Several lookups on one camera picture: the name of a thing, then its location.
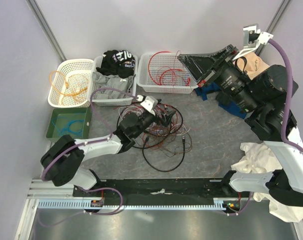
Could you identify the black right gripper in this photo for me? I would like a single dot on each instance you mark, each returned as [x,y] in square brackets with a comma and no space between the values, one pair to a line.
[200,65]

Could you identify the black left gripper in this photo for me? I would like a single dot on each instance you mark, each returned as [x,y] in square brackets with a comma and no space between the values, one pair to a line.
[165,119]

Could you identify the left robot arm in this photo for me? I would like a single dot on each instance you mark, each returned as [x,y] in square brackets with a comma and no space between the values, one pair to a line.
[62,162]

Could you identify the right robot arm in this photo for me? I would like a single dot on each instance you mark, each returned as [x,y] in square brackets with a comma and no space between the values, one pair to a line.
[262,92]

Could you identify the blue garment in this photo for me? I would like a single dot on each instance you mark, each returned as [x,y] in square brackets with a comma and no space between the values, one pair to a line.
[204,91]

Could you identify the middle white basket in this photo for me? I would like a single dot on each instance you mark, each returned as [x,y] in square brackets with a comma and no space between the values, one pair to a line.
[110,102]

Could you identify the black garment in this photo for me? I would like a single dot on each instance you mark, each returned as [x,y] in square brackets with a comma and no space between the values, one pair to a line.
[223,99]

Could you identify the right white basket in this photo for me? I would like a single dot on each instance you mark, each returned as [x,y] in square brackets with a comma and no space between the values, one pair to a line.
[162,72]

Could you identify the grey garment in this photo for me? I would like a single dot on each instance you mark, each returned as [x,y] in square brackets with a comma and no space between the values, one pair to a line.
[111,81]

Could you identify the beige bucket hat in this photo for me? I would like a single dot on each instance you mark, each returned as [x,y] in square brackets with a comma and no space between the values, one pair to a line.
[251,64]

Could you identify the black printed shirt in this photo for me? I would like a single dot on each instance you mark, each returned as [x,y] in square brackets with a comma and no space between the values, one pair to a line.
[117,63]

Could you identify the green tray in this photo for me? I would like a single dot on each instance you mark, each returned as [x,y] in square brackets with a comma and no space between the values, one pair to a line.
[69,121]

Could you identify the left white oval basket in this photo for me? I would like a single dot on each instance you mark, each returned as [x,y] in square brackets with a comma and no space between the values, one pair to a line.
[69,84]

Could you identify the white cloth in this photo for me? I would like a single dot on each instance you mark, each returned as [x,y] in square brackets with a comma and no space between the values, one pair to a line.
[259,159]

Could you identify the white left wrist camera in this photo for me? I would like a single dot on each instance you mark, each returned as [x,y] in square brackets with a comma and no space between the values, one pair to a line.
[148,103]

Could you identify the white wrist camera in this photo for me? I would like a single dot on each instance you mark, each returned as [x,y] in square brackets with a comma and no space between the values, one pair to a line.
[253,37]
[148,103]

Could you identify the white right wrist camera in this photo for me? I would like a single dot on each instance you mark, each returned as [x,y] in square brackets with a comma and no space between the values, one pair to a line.
[253,37]

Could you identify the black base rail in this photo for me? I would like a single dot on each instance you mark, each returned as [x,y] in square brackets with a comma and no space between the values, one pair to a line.
[162,191]

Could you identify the blue-white cable duct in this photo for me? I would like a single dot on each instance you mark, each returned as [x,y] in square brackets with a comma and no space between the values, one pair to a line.
[82,204]

